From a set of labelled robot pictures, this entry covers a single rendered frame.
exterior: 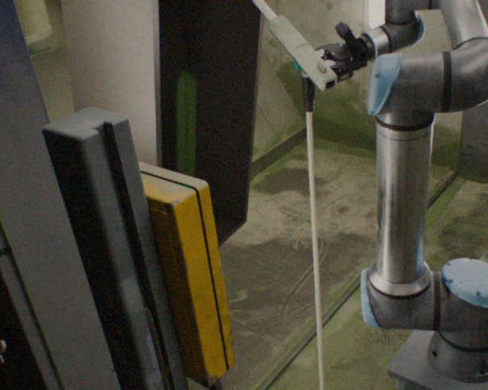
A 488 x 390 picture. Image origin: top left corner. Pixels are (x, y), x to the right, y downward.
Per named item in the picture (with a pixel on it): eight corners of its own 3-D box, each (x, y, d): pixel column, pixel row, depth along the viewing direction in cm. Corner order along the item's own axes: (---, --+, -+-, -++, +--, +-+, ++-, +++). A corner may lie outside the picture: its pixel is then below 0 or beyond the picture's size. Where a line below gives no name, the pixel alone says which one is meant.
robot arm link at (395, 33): (407, 4, 166) (406, 35, 173) (370, 19, 163) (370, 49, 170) (428, 16, 159) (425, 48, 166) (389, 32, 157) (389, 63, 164)
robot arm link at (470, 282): (506, 351, 139) (515, 294, 131) (432, 345, 144) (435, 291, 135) (495, 309, 152) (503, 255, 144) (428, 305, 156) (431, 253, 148)
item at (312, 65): (337, 132, 164) (338, 70, 146) (322, 138, 163) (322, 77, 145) (262, 40, 192) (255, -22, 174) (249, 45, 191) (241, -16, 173)
